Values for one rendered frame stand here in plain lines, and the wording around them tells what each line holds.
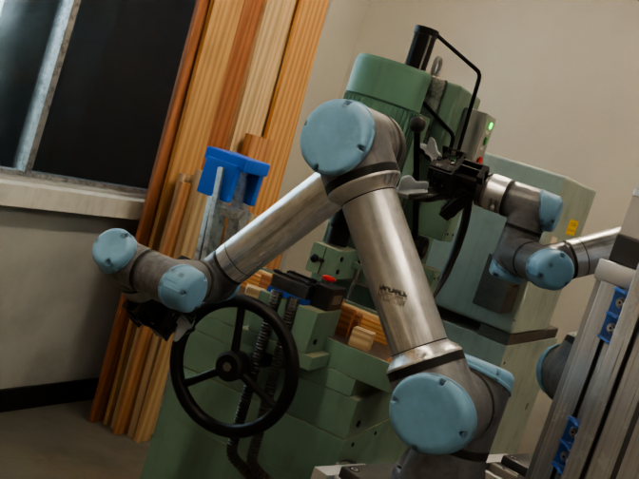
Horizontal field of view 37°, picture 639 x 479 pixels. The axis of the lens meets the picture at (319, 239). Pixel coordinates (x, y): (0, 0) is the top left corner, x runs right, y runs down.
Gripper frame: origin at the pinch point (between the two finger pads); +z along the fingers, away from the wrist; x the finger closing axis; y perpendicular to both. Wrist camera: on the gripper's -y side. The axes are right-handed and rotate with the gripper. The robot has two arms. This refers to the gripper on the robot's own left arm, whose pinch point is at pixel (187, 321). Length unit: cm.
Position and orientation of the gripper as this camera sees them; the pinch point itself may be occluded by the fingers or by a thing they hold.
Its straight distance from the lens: 190.3
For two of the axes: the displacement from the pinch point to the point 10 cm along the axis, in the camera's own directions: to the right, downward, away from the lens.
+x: 8.4, 3.4, -4.1
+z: 2.2, 4.8, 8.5
